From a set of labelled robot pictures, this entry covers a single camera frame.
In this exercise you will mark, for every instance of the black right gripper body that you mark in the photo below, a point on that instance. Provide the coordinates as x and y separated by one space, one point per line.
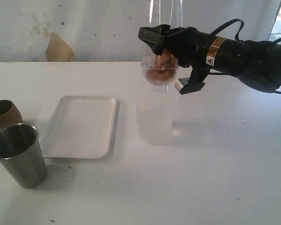
186 47

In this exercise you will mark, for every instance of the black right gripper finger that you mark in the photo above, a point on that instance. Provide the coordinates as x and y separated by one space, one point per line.
154 37

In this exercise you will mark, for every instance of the clear graduated shaker cup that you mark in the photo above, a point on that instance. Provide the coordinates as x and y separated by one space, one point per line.
158 12

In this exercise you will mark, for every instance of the clear dome strainer lid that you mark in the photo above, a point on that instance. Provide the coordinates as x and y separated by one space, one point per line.
159 72

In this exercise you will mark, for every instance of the brown wooden cup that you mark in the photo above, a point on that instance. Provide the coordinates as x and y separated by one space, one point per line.
9 114

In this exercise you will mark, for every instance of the stainless steel tumbler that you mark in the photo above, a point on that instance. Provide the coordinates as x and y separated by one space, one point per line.
21 155

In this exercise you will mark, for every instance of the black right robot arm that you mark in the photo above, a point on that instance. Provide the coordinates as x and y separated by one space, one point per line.
255 64

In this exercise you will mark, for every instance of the translucent plastic container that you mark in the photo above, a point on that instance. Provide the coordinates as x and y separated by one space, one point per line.
154 113

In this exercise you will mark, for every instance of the white rectangular tray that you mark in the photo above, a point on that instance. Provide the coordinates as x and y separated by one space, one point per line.
82 127

